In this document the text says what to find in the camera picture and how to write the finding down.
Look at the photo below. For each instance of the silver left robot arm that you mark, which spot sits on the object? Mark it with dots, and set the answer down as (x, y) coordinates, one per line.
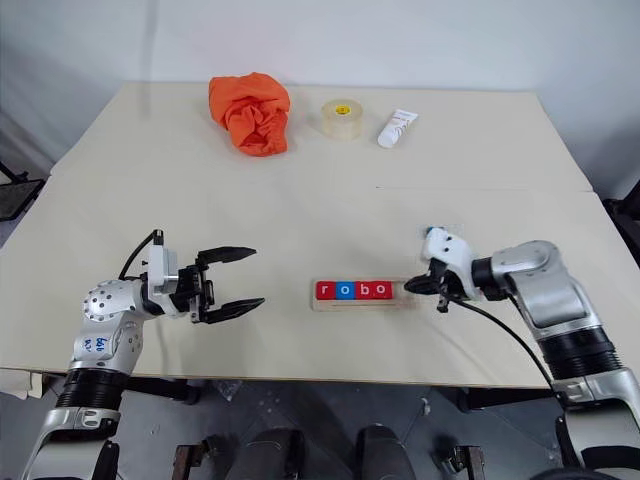
(100, 340)

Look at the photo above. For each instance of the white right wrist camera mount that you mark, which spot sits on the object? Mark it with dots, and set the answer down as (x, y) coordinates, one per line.
(450, 252)

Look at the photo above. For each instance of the blue letter tile o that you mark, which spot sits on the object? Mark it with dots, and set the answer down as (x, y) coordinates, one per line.
(343, 290)

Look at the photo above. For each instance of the crumpled orange cloth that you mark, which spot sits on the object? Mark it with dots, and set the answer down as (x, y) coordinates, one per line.
(252, 110)

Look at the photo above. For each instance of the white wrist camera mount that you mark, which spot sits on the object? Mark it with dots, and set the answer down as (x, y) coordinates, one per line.
(160, 272)
(450, 252)

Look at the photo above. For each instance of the red letter tile 'o' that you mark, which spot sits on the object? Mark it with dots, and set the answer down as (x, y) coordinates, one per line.
(379, 290)

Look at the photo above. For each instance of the dark equipment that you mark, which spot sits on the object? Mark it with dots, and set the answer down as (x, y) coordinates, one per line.
(622, 215)

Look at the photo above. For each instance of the black stand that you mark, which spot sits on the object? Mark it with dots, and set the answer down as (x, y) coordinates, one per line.
(17, 192)

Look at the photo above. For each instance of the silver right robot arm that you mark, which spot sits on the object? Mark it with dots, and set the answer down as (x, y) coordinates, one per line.
(550, 300)

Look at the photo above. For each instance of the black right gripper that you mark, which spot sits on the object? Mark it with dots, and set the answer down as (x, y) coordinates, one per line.
(447, 290)

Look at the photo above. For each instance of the red letter tile r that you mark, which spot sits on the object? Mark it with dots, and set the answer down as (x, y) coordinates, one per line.
(325, 290)

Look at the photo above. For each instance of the light wooden letter tray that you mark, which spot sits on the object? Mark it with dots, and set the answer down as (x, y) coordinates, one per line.
(400, 300)

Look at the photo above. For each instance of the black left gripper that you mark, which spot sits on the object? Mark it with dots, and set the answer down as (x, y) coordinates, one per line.
(192, 290)

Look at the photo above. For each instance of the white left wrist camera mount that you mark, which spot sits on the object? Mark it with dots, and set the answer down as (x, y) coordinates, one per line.
(160, 272)

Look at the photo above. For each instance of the white cream tube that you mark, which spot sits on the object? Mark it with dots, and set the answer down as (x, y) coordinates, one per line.
(397, 129)

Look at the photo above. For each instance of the clear tape roll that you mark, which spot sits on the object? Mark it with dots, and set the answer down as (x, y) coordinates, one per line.
(342, 120)

